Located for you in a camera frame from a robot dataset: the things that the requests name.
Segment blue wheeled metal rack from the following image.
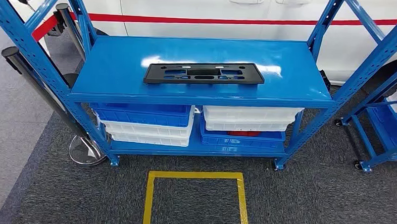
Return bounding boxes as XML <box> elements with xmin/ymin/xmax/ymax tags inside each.
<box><xmin>331</xmin><ymin>52</ymin><xmax>397</xmax><ymax>174</ymax></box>

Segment black stanchion post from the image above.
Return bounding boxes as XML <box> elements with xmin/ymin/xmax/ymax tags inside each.
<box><xmin>0</xmin><ymin>45</ymin><xmax>113</xmax><ymax>168</ymax></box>
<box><xmin>52</xmin><ymin>3</ymin><xmax>89</xmax><ymax>88</ymax></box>

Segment red barrier belt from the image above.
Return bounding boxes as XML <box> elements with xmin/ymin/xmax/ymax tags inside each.
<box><xmin>31</xmin><ymin>13</ymin><xmax>61</xmax><ymax>43</ymax></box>
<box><xmin>68</xmin><ymin>5</ymin><xmax>397</xmax><ymax>35</ymax></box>

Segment yellow floor tape square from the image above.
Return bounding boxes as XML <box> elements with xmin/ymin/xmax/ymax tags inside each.
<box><xmin>142</xmin><ymin>168</ymin><xmax>253</xmax><ymax>224</ymax></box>

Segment black plastic frame part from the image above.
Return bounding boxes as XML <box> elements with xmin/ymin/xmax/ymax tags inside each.
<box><xmin>142</xmin><ymin>58</ymin><xmax>266</xmax><ymax>90</ymax></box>

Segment white car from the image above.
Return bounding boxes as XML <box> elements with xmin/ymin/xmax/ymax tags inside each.
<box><xmin>0</xmin><ymin>0</ymin><xmax>397</xmax><ymax>89</ymax></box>

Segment blue metal shelf rack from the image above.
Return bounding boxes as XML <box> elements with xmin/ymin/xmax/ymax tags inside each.
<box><xmin>0</xmin><ymin>0</ymin><xmax>397</xmax><ymax>179</ymax></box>

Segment red item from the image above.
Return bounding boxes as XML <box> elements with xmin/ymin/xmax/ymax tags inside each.
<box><xmin>227</xmin><ymin>130</ymin><xmax>262</xmax><ymax>137</ymax></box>

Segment blue plastic bin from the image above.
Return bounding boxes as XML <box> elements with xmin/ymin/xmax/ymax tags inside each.
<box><xmin>364</xmin><ymin>102</ymin><xmax>397</xmax><ymax>160</ymax></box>
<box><xmin>198</xmin><ymin>116</ymin><xmax>287</xmax><ymax>150</ymax></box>
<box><xmin>88</xmin><ymin>101</ymin><xmax>193</xmax><ymax>129</ymax></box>

